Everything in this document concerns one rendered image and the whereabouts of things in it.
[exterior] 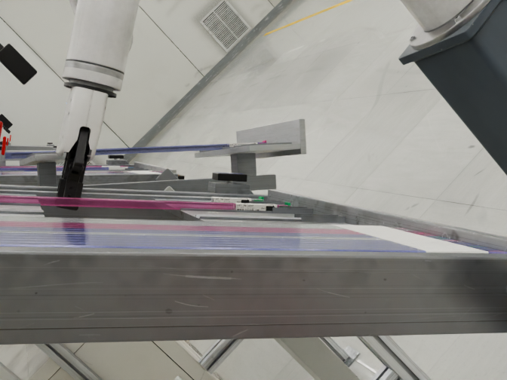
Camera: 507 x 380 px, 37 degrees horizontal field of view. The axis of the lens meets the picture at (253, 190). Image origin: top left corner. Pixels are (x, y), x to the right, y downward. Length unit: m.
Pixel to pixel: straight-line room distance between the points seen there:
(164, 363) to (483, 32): 1.21
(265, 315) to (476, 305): 0.18
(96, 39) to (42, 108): 7.54
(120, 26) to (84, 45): 0.06
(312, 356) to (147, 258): 1.09
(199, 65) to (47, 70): 1.71
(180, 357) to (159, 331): 1.55
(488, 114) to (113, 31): 0.72
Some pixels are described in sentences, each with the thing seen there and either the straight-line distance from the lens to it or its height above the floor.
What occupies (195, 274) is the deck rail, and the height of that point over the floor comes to 0.93.
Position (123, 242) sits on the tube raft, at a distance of 0.58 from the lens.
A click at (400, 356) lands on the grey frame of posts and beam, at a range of 1.44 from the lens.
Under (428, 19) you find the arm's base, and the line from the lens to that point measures 1.41.
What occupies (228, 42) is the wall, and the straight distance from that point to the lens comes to 9.00.
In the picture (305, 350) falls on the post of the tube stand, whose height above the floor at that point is 0.37.
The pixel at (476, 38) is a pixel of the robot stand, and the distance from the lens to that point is 1.37.
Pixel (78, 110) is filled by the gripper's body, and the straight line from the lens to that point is 1.07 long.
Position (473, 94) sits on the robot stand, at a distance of 1.45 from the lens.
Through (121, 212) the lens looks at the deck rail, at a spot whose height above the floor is 0.88.
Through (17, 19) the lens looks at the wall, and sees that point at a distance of 8.69.
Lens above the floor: 1.08
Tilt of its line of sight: 15 degrees down
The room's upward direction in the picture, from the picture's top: 43 degrees counter-clockwise
